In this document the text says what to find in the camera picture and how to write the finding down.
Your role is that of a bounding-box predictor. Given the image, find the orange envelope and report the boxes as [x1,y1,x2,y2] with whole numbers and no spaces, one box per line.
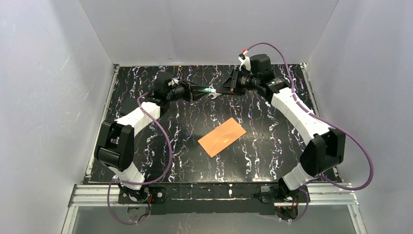
[198,117,246,158]

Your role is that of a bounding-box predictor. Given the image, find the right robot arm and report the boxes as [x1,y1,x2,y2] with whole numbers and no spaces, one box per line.
[217,53,345,200]

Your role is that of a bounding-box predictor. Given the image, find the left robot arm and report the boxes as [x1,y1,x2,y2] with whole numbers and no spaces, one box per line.
[94,73,215,202]

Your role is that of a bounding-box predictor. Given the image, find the silver open-end wrench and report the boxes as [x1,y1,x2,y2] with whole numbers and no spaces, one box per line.
[208,93,222,100]

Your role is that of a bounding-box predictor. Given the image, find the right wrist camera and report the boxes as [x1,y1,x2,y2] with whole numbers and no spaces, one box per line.
[238,49,251,72]

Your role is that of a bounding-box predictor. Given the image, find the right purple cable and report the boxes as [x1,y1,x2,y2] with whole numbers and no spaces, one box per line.
[245,42,375,223]

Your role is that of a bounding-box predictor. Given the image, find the aluminium front frame rail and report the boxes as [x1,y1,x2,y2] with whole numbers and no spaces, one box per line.
[62,183,366,234]

